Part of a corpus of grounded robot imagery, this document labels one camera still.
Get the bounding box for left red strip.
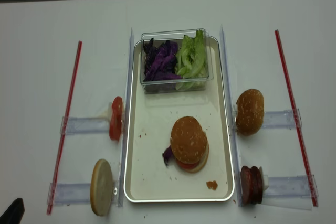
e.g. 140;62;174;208
47;41;82;216

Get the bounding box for right red strip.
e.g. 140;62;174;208
275;29;319;207

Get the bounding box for red strip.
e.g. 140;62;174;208
275;29;319;207
47;41;82;216

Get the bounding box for tomato slice on tray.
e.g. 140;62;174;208
176;160;200;170

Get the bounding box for standing pale bun half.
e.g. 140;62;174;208
90;158;114;216

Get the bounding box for sesame top bun rear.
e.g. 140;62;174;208
236;89;264;136

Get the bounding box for cream metal serving tray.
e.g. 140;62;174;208
124;37;235;203

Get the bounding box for sesame top bun front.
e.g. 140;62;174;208
170;116;208;165

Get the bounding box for right upper clear holder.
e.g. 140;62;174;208
228;105;302;130

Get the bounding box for standing tomato slices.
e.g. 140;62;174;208
109;96;123;141

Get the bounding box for small food crumb piece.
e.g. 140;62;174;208
206;180;218;191

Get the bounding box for standing sausage patties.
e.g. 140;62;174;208
240;166;264;206

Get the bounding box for right lower clear holder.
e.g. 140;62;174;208
263;173;317;198

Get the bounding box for clear holder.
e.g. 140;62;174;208
228;105;302;130
46;180;119;206
65;103;125;135
263;173;317;198

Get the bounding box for white pusher block right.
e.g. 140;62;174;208
259;166;269;191

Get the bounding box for left upper clear holder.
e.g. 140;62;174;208
65;103;125;135

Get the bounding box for purple cabbage leaves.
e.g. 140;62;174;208
143;38;181;82

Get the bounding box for left lower clear holder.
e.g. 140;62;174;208
46;180;119;206

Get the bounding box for purple cabbage strip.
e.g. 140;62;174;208
162;146;174;166

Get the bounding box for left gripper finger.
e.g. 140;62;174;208
0;198;25;224

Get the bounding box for sesame bun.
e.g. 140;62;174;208
236;89;264;136
170;116;208;165

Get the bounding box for bottom bun on tray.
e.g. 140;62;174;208
182;144;209;173

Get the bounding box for green lettuce leaves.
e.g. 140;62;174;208
175;29;208;91

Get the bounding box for clear plastic vegetable container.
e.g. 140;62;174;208
140;28;213;93

